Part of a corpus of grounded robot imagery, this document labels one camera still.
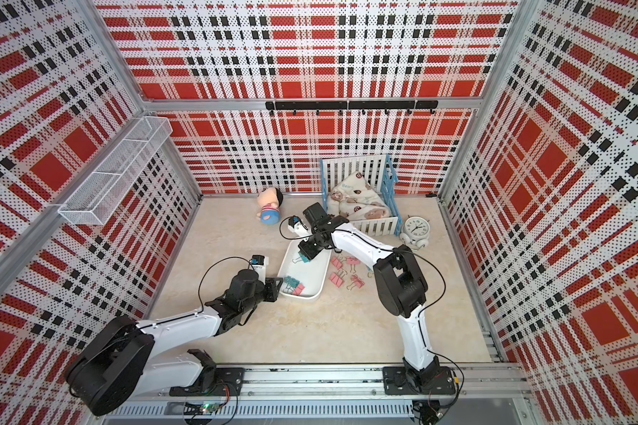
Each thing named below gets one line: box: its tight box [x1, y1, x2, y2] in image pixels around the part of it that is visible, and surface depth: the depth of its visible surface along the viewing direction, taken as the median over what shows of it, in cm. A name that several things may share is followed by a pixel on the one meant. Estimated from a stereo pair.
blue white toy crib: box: [320, 154, 404, 239], surface depth 113 cm
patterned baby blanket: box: [326, 170, 389, 223], surface depth 117 cm
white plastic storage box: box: [278, 239, 333, 300], surface depth 95 cm
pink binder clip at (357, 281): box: [350, 273, 366, 289], surface depth 95 cm
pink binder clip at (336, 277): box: [328, 268, 348, 288], surface depth 95 cm
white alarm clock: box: [399, 214, 431, 249], surface depth 106 cm
